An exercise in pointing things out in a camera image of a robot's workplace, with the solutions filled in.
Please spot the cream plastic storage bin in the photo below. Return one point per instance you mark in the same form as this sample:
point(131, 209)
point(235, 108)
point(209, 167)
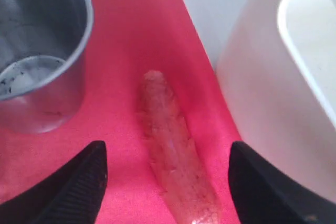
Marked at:
point(276, 104)

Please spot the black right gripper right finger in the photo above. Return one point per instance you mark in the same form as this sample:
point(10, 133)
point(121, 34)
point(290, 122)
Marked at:
point(263, 194)

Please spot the stainless steel cup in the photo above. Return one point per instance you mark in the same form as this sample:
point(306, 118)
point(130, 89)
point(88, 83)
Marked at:
point(43, 62)

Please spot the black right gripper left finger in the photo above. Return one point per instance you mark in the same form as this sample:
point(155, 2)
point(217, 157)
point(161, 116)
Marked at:
point(72, 194)

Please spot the red tablecloth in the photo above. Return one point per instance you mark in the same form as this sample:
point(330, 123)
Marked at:
point(129, 38)

